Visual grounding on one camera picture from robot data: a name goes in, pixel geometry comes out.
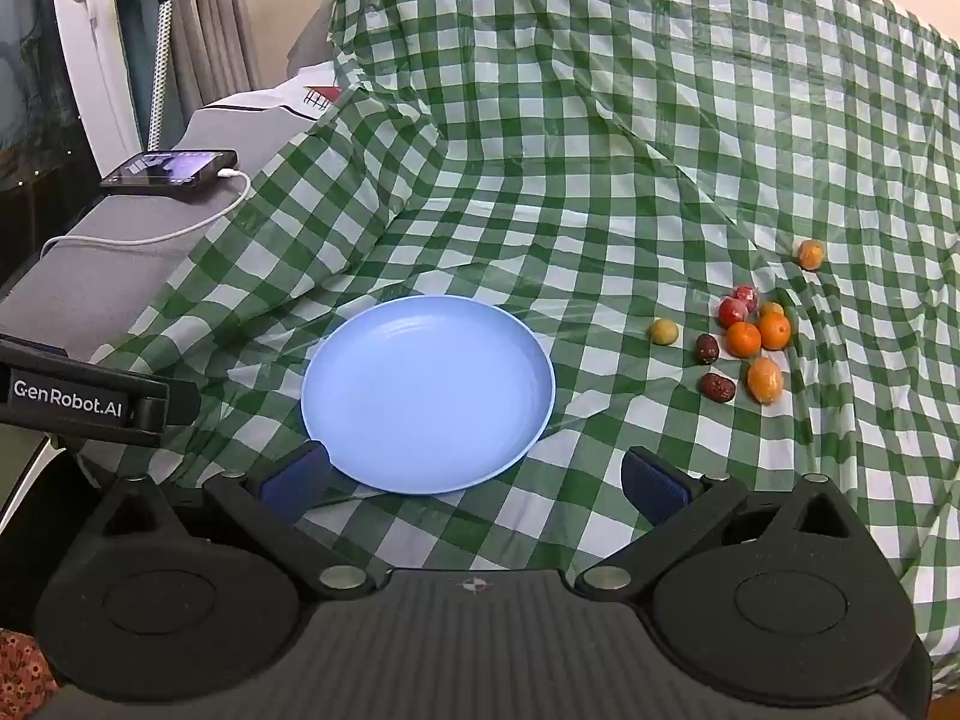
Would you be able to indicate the grey cushion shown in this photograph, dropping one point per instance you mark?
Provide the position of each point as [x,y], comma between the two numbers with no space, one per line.
[112,292]

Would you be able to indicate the small orange kumquat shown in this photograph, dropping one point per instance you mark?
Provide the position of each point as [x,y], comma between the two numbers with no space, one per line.
[771,308]

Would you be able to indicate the red apple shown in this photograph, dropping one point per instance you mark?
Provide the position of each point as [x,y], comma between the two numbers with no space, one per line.
[745,292]

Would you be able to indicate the small red tomato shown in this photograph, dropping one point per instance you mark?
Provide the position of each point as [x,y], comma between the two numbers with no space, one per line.
[732,313]

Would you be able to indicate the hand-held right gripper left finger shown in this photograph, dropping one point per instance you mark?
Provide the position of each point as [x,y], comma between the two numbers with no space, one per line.
[292,481]

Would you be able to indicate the light blue plate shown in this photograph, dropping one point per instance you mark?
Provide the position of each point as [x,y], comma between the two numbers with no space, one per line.
[427,390]

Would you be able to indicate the orange fruit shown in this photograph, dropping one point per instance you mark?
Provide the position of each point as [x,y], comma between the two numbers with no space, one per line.
[811,254]
[765,380]

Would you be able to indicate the white paper with red logo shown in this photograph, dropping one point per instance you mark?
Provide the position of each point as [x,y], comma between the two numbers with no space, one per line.
[285,94]

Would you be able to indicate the grey curtain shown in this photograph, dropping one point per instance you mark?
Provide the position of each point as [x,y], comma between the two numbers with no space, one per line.
[217,15]

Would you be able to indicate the grey upholstered backrest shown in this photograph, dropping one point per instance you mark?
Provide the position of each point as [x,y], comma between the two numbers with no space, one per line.
[311,37]

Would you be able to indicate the black smartphone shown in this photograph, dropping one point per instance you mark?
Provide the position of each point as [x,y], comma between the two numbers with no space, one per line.
[169,167]

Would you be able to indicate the orange floral cloth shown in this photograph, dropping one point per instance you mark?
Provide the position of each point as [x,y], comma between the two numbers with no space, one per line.
[22,679]

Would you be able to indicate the teal curtain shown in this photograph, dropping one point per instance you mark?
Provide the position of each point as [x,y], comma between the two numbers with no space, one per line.
[135,52]

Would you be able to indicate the small yellow-green fruit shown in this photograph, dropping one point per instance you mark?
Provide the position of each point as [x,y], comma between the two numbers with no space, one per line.
[664,332]

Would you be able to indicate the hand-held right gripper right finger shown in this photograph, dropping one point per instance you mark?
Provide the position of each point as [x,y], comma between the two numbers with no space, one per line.
[652,485]

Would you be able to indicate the dark glass door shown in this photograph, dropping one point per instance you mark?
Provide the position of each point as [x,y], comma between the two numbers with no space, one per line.
[30,52]

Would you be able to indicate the red date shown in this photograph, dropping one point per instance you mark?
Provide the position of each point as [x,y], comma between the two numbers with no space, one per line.
[718,387]
[706,349]

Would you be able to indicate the orange mandarin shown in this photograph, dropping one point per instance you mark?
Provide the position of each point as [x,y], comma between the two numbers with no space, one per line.
[743,340]
[775,331]

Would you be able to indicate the white door frame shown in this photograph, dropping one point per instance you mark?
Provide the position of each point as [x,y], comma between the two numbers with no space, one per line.
[90,52]

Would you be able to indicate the green white checkered tablecloth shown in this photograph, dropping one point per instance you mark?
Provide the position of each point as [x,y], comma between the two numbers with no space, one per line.
[562,165]

